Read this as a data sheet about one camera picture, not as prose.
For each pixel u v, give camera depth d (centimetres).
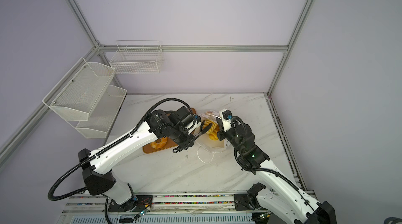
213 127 81
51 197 37
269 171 48
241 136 54
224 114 59
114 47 91
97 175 41
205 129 77
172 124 49
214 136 88
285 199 44
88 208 73
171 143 90
